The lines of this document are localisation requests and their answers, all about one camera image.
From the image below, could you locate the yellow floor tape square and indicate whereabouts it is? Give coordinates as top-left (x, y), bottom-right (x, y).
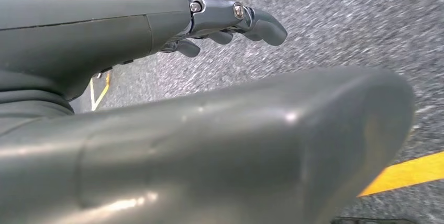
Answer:
top-left (358, 151), bottom-right (444, 198)

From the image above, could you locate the ribbed grey left arm sleeve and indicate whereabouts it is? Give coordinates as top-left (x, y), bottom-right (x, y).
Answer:
top-left (0, 88), bottom-right (75, 126)

